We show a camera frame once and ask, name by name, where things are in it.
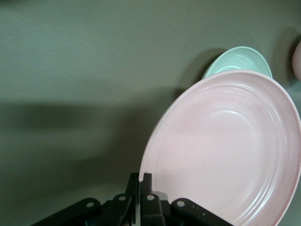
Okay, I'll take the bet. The green bowl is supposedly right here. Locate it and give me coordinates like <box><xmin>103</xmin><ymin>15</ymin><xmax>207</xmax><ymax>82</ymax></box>
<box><xmin>202</xmin><ymin>46</ymin><xmax>273</xmax><ymax>78</ymax></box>

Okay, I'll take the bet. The pink plate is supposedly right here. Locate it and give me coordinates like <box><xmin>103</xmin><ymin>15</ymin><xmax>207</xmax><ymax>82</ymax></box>
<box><xmin>138</xmin><ymin>69</ymin><xmax>301</xmax><ymax>226</ymax></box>

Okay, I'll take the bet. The pink bowl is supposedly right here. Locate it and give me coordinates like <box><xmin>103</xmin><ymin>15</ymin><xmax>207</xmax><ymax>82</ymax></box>
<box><xmin>292</xmin><ymin>41</ymin><xmax>301</xmax><ymax>82</ymax></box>

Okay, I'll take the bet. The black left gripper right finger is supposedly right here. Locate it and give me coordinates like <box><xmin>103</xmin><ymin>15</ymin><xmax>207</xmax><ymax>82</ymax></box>
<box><xmin>140</xmin><ymin>173</ymin><xmax>233</xmax><ymax>226</ymax></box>

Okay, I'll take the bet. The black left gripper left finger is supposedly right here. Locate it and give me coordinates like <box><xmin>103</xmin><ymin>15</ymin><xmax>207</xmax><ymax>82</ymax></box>
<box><xmin>30</xmin><ymin>173</ymin><xmax>140</xmax><ymax>226</ymax></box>

